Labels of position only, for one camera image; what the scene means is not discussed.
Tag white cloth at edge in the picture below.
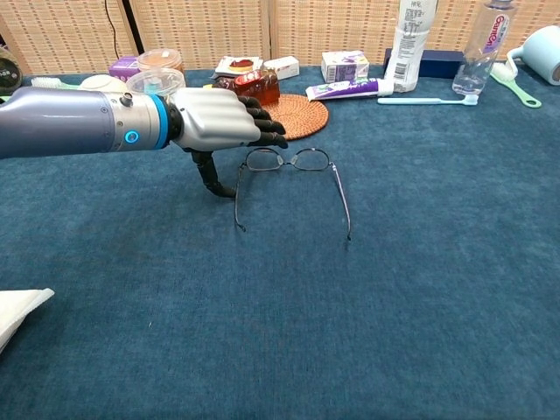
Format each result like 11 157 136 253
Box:
0 287 56 354

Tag bamboo folding screen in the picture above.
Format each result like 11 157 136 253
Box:
0 0 560 75

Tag light blue handled cup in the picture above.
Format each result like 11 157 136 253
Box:
506 24 560 87

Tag dark blue box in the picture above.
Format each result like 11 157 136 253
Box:
383 47 466 80

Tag white purple drink carton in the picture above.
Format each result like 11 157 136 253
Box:
321 50 371 83

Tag thin black hanging cable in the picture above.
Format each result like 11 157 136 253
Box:
104 0 122 60

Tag purple box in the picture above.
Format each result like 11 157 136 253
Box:
108 56 144 82

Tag mint handle scrub brush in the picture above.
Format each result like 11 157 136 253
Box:
30 76 82 91
489 61 543 109

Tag honey bottle yellow cap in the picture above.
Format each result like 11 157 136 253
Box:
212 68 281 106

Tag cake snack packet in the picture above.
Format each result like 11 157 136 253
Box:
213 55 266 80

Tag glass jar black lid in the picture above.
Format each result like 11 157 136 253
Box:
0 45 24 95

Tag small white box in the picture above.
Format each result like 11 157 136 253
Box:
262 55 301 81

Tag plastic tub brown powder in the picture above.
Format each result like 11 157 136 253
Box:
136 47 185 75

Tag round woven rattan coaster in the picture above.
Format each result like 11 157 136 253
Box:
262 94 330 142

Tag clear tub binder clips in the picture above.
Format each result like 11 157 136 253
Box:
125 67 187 97

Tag purple white toothpaste tube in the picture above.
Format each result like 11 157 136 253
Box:
304 77 397 102

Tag light blue toothbrush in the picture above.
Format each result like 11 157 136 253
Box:
376 95 479 107

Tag white bottle yellow cap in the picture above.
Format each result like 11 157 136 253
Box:
383 0 439 94

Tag blue table cover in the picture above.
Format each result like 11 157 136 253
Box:
0 63 560 420

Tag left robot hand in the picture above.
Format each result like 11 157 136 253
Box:
168 87 290 201

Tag cream bowl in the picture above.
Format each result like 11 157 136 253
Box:
78 73 130 93

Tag clear water bottle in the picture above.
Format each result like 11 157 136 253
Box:
451 0 513 96

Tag black-framed eyeglasses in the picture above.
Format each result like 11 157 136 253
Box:
234 147 354 242

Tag black stand pole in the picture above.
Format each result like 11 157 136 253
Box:
122 0 145 56

